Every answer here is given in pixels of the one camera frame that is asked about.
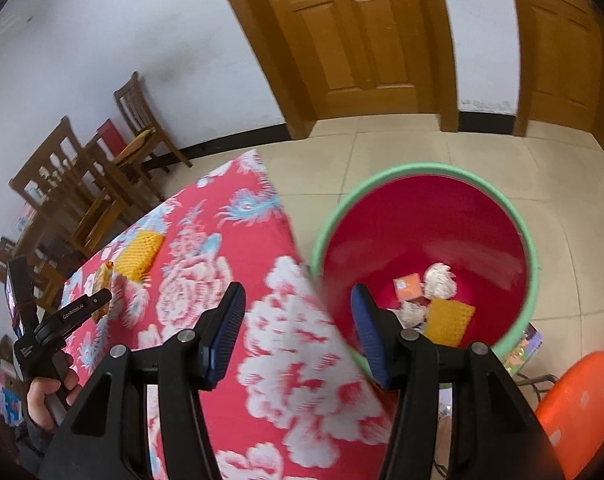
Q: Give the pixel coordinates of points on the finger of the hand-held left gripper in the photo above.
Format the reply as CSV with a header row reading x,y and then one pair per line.
x,y
99,300

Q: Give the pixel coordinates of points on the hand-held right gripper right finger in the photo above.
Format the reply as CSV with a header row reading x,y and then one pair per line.
x,y
369,340

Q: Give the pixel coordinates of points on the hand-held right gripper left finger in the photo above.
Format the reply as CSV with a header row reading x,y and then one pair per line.
x,y
226,335

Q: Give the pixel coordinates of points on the orange snack packet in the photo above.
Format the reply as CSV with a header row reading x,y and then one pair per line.
x,y
104,275

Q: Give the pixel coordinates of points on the cream paper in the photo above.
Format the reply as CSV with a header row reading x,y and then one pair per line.
x,y
412,314
439,282

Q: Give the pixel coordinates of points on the orange cardboard box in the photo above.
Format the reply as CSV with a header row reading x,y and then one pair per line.
x,y
407,287

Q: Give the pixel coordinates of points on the yellow foam fruit net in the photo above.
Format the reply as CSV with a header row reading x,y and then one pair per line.
x,y
449,322
139,255

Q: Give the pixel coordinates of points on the red bucket with green rim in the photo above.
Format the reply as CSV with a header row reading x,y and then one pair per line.
x,y
432,220

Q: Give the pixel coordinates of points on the person's left hand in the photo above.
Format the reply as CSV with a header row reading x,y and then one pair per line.
x,y
41,400

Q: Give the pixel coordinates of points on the red floral tablecloth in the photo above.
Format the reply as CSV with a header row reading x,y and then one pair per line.
x,y
292,340

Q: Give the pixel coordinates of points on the colourful printed boxes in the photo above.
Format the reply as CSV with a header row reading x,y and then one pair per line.
x,y
9,405

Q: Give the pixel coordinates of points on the wooden slat-back chair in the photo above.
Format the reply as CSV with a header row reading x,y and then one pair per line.
x,y
46,160
1,260
131,95

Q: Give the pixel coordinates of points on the colourful picture book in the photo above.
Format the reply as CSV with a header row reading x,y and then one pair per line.
x,y
524,350

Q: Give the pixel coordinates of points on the yellow brown seat cushion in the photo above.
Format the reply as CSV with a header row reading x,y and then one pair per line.
x,y
131,147

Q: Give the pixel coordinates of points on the red flat box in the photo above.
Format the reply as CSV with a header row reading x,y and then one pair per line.
x,y
110,135

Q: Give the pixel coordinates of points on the orange plastic stool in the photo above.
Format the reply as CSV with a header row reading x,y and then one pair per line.
x,y
587,410

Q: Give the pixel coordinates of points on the wooden panel door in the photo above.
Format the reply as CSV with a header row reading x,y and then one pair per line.
x,y
562,50
342,35

